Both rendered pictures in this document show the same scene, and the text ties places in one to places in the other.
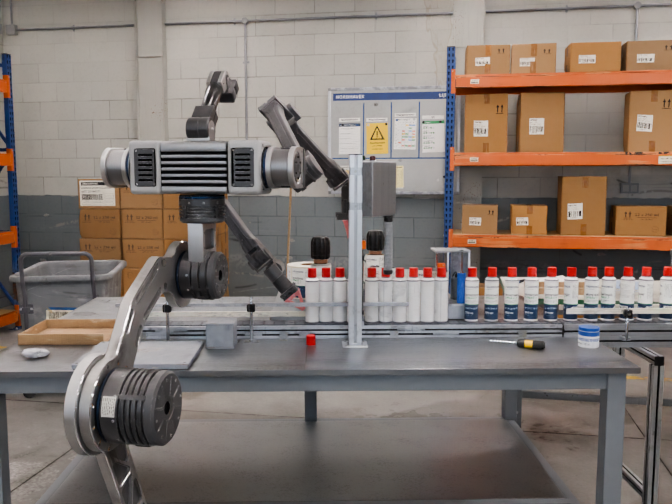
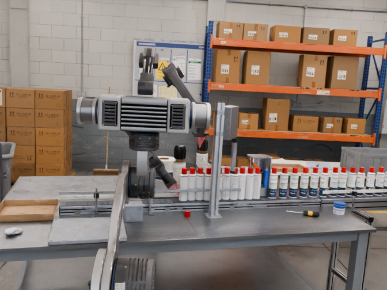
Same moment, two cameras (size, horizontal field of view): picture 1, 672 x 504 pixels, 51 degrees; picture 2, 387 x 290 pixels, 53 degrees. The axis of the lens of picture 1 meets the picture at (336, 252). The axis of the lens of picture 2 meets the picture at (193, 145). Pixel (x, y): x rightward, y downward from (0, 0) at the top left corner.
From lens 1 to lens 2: 0.69 m
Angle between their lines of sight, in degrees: 14
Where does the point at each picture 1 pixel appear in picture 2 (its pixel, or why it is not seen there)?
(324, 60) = (131, 21)
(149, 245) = (25, 131)
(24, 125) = not seen: outside the picture
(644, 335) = (360, 204)
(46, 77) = not seen: outside the picture
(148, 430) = not seen: outside the picture
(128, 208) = (11, 107)
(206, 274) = (148, 184)
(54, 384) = (33, 254)
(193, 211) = (142, 143)
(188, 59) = (44, 12)
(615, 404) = (361, 248)
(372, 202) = (230, 132)
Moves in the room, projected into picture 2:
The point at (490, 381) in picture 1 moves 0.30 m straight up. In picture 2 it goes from (299, 239) to (304, 186)
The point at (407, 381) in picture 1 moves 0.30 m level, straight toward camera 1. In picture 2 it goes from (255, 241) to (273, 268)
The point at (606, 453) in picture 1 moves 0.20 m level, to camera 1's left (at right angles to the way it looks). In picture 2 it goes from (354, 275) to (323, 277)
